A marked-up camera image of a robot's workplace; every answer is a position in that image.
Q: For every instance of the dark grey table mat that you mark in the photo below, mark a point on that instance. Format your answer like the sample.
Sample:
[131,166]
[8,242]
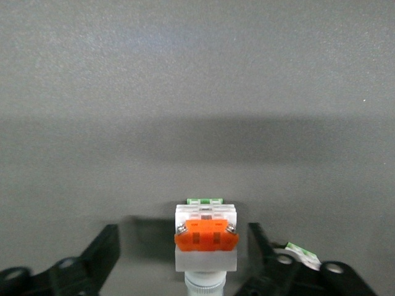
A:
[197,92]

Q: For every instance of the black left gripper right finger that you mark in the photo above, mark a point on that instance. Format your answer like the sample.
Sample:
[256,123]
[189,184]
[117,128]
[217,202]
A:
[277,277]

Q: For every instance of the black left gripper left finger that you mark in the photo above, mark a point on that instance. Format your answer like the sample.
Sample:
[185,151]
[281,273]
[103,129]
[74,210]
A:
[86,271]

